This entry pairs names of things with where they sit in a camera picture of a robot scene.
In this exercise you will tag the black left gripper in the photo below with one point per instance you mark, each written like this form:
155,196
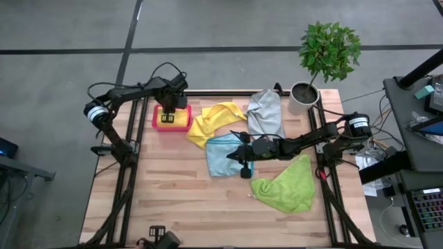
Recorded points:
174,103

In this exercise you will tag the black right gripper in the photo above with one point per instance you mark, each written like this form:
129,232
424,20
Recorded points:
261,149

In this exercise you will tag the yellow microfiber towel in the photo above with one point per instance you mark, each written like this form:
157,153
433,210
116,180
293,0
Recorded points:
211,124
181,119

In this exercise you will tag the light blue microfiber towel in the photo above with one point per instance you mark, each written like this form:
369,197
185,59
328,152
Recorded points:
221,159

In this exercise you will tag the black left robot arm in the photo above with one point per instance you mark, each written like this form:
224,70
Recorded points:
117,95

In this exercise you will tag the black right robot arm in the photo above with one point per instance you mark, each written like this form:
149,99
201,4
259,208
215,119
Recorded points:
322,135

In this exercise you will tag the grey microfiber towel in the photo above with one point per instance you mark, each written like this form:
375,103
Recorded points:
264,114

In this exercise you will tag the green microfiber towel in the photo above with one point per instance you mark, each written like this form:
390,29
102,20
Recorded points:
287,188

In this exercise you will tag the pink plastic bin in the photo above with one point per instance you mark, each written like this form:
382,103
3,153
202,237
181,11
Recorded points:
154,126

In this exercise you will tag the white paper tag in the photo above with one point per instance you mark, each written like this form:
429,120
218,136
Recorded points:
251,197

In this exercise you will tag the white papers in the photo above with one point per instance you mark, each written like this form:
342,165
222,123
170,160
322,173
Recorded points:
363,162

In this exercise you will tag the green potted tree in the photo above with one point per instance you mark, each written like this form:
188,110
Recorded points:
328,48

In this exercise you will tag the grey metal bench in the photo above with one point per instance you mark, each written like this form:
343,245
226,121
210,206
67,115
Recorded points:
20,167

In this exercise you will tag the black device blue light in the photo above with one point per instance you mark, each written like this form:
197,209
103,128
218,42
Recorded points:
7,148

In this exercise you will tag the grey side desk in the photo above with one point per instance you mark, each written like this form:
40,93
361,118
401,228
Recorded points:
425,155

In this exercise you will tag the black tablet blue screen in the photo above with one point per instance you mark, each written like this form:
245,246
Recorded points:
431,128

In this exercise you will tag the small teal box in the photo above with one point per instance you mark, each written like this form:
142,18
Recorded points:
424,92

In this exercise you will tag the backlit colourful keyboard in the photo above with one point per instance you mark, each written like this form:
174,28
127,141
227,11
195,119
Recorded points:
429,211

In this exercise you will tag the black metal pole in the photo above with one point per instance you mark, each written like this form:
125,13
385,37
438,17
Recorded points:
422,69

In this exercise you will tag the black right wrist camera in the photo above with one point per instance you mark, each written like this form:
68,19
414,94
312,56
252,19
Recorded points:
245,172

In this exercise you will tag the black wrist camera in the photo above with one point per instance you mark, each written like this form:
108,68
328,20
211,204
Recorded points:
245,172
180,82

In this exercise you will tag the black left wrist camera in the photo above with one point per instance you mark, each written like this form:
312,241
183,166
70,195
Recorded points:
180,82

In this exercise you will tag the black aluminium table frame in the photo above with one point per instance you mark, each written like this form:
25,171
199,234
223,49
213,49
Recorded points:
133,138

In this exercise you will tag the black table-level camera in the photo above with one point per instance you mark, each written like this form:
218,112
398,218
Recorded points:
166,240

